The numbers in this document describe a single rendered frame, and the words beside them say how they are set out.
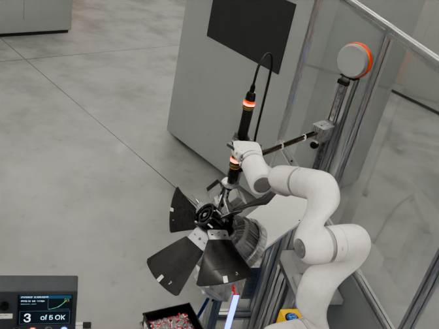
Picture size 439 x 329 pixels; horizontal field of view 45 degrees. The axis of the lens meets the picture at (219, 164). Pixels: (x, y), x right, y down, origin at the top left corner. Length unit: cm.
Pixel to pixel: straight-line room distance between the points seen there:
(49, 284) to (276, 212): 109
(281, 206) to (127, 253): 172
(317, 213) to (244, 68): 314
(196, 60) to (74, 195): 164
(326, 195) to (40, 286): 98
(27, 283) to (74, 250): 204
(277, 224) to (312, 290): 91
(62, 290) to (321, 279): 85
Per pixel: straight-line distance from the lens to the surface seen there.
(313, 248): 141
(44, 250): 393
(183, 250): 236
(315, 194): 148
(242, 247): 236
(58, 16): 785
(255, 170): 177
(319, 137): 252
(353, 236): 148
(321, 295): 156
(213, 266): 216
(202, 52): 487
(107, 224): 417
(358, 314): 265
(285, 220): 241
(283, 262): 276
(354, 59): 249
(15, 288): 189
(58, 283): 191
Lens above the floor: 257
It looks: 30 degrees down
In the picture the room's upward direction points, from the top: 12 degrees clockwise
